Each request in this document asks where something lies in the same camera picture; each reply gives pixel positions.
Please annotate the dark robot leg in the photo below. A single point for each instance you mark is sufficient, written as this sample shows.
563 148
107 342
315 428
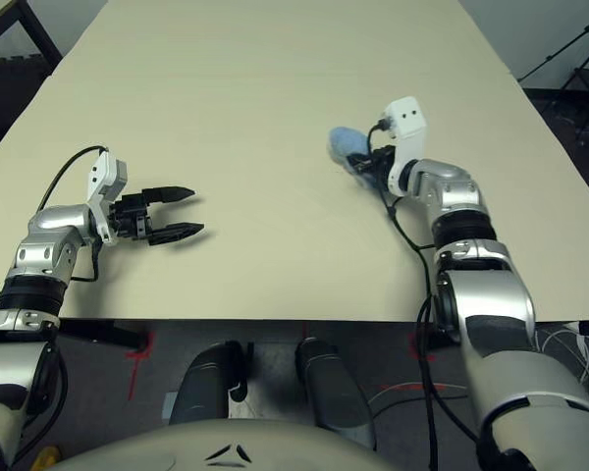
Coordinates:
203 382
331 387

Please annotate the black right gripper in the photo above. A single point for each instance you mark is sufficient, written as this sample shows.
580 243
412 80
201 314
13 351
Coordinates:
383 169

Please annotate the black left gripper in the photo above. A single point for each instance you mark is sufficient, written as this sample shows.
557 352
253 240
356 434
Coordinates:
130 218

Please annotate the grey robot torso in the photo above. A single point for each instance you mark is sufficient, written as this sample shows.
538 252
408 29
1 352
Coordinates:
176 446

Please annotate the black tripod stand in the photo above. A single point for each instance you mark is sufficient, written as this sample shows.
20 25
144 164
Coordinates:
550 57

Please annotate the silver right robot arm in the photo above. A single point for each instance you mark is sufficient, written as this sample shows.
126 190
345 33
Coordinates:
491 304

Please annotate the dark left robot leg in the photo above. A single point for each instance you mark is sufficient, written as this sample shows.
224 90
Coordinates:
203 382

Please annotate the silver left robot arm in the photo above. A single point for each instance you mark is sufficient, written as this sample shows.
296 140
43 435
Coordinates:
49 221

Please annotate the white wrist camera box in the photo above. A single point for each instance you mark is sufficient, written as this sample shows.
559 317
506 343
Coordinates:
405 118
103 176

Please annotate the blue fluffy rag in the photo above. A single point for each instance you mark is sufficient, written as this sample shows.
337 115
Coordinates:
346 140

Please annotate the yellow object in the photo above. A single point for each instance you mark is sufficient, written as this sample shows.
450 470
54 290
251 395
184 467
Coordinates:
48 460

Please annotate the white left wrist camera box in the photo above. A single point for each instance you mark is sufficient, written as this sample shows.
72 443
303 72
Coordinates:
103 176

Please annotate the black metal frame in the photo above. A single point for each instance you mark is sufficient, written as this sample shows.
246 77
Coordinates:
39 34

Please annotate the black foam floor mat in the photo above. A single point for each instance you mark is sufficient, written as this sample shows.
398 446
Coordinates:
5 98

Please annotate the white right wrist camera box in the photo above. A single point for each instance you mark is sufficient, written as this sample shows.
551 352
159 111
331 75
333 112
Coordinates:
405 118

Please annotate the dark right robot leg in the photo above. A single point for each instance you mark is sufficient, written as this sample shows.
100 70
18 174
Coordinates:
331 387

